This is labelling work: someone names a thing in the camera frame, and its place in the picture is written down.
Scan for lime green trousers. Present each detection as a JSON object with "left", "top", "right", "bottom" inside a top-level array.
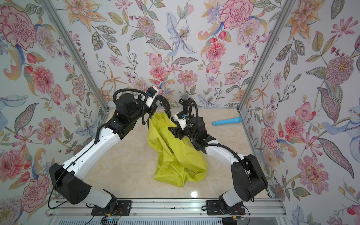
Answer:
[{"left": 147, "top": 112, "right": 208, "bottom": 187}]

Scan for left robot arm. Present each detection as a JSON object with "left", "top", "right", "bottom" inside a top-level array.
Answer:
[{"left": 49, "top": 90, "right": 165, "bottom": 212}]

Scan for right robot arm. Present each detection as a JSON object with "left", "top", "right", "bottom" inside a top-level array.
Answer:
[{"left": 168, "top": 115, "right": 269, "bottom": 215}]

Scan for black microphone on tripod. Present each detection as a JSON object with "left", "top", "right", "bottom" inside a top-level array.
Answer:
[{"left": 179, "top": 94, "right": 194, "bottom": 113}]

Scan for blue toy microphone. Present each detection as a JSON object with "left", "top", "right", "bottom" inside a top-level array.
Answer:
[{"left": 212, "top": 117, "right": 242, "bottom": 126}]

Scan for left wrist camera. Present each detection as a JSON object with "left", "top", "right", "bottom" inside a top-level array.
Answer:
[{"left": 145, "top": 86, "right": 159, "bottom": 108}]

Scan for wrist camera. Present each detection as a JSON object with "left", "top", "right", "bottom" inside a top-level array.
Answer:
[
  {"left": 173, "top": 111, "right": 187, "bottom": 130},
  {"left": 145, "top": 86, "right": 159, "bottom": 108}
]

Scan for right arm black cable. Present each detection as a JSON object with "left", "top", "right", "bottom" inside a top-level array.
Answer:
[{"left": 184, "top": 98, "right": 199, "bottom": 136}]

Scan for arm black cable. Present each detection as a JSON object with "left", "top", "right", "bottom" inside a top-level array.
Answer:
[
  {"left": 184, "top": 98, "right": 199, "bottom": 136},
  {"left": 112, "top": 88, "right": 150, "bottom": 126}
]

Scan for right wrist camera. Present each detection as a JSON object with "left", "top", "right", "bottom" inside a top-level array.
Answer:
[{"left": 173, "top": 111, "right": 187, "bottom": 130}]

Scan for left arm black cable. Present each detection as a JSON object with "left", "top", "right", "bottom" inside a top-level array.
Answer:
[{"left": 112, "top": 88, "right": 150, "bottom": 126}]

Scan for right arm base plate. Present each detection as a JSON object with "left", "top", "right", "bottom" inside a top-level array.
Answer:
[{"left": 201, "top": 200, "right": 246, "bottom": 216}]

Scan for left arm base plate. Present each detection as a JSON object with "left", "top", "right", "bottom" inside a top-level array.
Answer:
[{"left": 91, "top": 200, "right": 132, "bottom": 216}]

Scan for aluminium front rail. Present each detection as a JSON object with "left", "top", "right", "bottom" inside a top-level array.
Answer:
[{"left": 44, "top": 198, "right": 287, "bottom": 219}]

